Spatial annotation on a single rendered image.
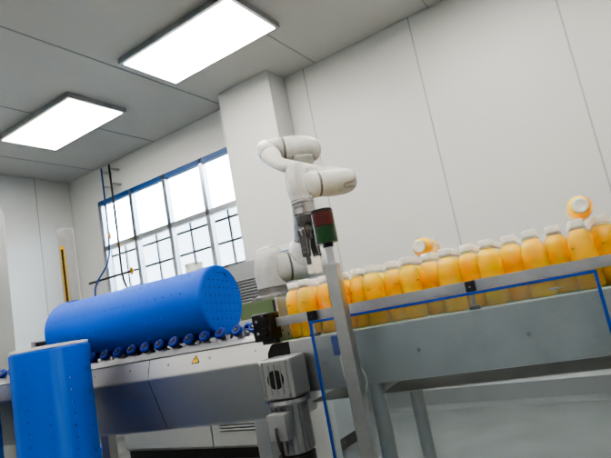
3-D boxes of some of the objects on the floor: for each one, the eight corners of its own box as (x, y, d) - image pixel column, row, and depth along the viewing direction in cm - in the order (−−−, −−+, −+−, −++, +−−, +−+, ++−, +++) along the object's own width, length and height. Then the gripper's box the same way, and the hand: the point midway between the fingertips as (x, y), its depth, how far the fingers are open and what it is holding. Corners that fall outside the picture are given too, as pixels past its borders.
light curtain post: (100, 542, 274) (65, 231, 301) (108, 542, 272) (72, 228, 299) (90, 548, 269) (55, 230, 296) (99, 548, 266) (63, 227, 293)
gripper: (306, 219, 214) (317, 274, 210) (285, 215, 197) (296, 275, 193) (323, 214, 211) (334, 271, 207) (303, 210, 194) (314, 272, 190)
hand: (314, 265), depth 201 cm, fingers open, 6 cm apart
